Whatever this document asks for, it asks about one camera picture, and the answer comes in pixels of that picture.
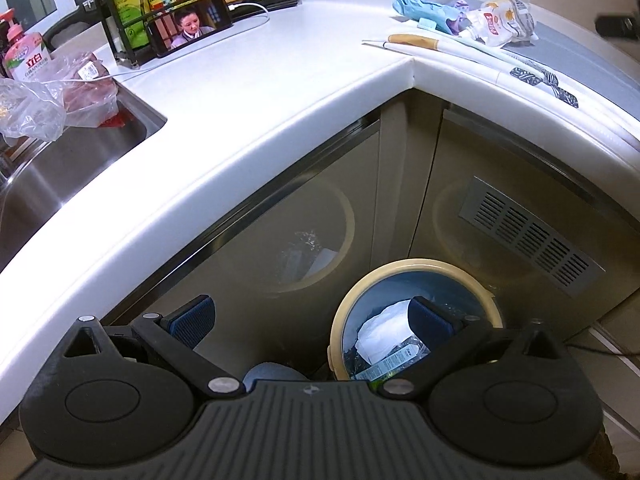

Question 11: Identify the black spice rack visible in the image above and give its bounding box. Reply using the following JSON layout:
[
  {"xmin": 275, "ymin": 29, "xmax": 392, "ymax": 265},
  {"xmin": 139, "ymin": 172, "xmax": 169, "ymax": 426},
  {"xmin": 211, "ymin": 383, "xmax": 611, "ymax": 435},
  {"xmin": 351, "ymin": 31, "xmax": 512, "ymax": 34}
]
[{"xmin": 90, "ymin": 0, "xmax": 303, "ymax": 68}]

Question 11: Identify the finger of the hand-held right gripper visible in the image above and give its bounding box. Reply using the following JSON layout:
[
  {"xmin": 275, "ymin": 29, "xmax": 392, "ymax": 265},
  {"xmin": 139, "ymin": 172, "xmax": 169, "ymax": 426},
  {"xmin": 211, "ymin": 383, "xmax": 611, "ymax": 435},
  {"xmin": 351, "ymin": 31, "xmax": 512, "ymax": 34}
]
[{"xmin": 595, "ymin": 14, "xmax": 640, "ymax": 39}]

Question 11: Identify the clear plastic bag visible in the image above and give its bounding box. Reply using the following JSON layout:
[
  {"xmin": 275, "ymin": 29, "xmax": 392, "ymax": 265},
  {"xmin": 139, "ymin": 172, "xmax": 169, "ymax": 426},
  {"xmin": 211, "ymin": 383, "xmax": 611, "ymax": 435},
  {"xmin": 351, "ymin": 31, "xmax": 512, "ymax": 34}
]
[{"xmin": 0, "ymin": 77, "xmax": 68, "ymax": 142}]

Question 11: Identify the white soft packet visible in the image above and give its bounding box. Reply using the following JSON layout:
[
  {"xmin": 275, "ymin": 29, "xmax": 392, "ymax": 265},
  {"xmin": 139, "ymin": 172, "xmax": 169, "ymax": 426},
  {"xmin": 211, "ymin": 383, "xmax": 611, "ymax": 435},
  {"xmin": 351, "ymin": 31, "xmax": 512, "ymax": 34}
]
[{"xmin": 356, "ymin": 300, "xmax": 418, "ymax": 363}]

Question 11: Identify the teal paper box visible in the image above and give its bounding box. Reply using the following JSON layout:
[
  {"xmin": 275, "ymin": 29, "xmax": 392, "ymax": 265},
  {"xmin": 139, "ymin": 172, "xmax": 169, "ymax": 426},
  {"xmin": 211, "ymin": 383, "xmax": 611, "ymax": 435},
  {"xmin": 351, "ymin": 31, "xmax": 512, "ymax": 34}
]
[{"xmin": 357, "ymin": 347, "xmax": 418, "ymax": 381}]

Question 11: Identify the green bottle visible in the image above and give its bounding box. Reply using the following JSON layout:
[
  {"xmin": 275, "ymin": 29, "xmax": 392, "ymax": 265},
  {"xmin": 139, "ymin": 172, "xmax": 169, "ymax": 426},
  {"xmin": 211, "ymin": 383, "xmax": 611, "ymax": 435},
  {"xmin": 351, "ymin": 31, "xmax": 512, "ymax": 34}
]
[{"xmin": 102, "ymin": 0, "xmax": 148, "ymax": 51}]

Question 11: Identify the black pot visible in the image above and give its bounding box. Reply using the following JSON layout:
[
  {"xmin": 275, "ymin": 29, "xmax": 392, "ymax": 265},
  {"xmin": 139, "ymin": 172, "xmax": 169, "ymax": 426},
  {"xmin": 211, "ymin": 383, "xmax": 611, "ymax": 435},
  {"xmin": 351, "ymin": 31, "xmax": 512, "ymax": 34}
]
[{"xmin": 42, "ymin": 2, "xmax": 96, "ymax": 53}]

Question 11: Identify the bagged raw meat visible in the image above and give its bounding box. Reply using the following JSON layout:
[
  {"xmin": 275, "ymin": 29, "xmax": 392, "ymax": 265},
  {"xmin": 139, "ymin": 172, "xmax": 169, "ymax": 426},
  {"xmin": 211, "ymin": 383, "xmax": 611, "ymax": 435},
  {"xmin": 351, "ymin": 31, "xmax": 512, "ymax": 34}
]
[{"xmin": 47, "ymin": 51, "xmax": 123, "ymax": 128}]

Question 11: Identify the metal vent grille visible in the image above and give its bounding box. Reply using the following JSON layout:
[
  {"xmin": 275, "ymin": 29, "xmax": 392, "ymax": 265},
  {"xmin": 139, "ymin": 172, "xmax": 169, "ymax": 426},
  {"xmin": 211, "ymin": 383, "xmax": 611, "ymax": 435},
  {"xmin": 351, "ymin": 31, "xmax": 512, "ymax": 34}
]
[{"xmin": 459, "ymin": 176, "xmax": 608, "ymax": 297}]

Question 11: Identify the white orange printed pouch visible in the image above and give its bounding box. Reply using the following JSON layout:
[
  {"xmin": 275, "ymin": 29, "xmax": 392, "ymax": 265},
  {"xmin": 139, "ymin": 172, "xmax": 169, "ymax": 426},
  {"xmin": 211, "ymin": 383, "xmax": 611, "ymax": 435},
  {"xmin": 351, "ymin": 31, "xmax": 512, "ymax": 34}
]
[{"xmin": 467, "ymin": 0, "xmax": 538, "ymax": 50}]

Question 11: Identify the pink dish soap bottle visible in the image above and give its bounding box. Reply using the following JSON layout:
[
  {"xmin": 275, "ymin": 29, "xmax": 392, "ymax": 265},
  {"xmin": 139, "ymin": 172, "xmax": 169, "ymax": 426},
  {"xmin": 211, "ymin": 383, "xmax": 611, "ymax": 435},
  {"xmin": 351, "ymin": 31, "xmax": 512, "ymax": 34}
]
[{"xmin": 0, "ymin": 8, "xmax": 51, "ymax": 81}]

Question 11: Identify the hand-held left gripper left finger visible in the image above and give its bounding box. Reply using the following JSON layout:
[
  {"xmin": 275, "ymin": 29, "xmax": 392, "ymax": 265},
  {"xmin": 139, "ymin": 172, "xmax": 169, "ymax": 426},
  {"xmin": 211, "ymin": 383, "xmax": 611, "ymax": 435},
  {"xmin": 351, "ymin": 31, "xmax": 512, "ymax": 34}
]
[{"xmin": 42, "ymin": 295, "xmax": 241, "ymax": 401}]

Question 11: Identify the steel sink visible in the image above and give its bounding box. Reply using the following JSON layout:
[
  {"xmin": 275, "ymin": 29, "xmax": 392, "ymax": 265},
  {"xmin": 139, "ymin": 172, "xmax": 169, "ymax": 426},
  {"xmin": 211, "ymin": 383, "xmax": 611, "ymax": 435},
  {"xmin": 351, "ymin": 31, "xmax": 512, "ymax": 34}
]
[{"xmin": 0, "ymin": 85, "xmax": 168, "ymax": 271}]

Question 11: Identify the blue rounded object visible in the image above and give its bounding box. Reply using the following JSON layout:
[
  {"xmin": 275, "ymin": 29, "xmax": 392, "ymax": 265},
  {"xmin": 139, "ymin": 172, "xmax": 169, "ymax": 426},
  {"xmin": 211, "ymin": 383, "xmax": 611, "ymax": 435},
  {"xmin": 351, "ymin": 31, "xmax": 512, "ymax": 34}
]
[{"xmin": 242, "ymin": 360, "xmax": 308, "ymax": 393}]

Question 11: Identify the white charging cable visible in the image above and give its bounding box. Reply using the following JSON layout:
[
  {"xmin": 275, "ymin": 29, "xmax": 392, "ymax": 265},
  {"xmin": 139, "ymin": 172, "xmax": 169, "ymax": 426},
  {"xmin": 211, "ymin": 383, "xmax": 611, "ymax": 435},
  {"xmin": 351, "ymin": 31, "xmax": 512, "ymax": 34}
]
[{"xmin": 37, "ymin": 2, "xmax": 271, "ymax": 83}]

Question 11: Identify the blue rubber glove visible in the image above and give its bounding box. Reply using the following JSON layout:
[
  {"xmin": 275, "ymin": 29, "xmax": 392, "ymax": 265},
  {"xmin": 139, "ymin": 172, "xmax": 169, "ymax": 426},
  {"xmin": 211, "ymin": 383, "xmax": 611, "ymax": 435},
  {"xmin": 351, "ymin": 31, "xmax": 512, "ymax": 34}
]
[{"xmin": 392, "ymin": 0, "xmax": 473, "ymax": 36}]

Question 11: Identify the grey mat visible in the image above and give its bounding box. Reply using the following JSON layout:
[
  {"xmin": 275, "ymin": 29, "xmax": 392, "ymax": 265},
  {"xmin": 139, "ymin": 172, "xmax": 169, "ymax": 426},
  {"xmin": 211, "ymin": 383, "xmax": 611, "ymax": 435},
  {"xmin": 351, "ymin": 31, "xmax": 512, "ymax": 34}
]
[{"xmin": 525, "ymin": 25, "xmax": 640, "ymax": 126}]

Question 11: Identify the black smartphone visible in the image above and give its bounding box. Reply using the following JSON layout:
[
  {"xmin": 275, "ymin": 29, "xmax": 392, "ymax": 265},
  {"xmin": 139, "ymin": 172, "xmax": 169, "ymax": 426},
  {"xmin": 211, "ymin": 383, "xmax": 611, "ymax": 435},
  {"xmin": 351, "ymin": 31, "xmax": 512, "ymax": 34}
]
[{"xmin": 146, "ymin": 0, "xmax": 233, "ymax": 58}]

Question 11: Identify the beige rimmed trash bin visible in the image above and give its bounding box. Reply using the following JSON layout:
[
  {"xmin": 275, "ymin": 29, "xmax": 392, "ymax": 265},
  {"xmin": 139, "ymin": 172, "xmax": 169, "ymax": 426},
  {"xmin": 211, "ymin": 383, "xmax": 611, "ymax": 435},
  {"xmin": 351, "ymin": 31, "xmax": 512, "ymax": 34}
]
[{"xmin": 327, "ymin": 258, "xmax": 503, "ymax": 382}]

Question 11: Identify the white printed cloth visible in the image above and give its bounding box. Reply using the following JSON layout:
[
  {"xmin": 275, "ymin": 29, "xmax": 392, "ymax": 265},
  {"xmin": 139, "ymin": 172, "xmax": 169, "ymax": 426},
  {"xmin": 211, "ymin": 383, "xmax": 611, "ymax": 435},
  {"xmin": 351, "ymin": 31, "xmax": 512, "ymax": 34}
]
[{"xmin": 362, "ymin": 32, "xmax": 640, "ymax": 156}]

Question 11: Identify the beige kitchen cabinet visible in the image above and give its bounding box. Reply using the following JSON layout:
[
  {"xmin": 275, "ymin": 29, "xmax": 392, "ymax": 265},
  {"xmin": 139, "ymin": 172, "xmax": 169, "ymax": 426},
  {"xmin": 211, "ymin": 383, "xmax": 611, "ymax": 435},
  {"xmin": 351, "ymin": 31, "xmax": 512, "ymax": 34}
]
[{"xmin": 100, "ymin": 85, "xmax": 640, "ymax": 411}]

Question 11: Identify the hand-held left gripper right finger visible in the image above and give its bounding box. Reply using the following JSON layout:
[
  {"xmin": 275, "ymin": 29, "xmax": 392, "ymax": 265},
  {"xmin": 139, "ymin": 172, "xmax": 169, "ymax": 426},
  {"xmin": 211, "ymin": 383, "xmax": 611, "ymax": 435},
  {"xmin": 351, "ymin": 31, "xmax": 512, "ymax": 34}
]
[{"xmin": 377, "ymin": 296, "xmax": 576, "ymax": 401}]

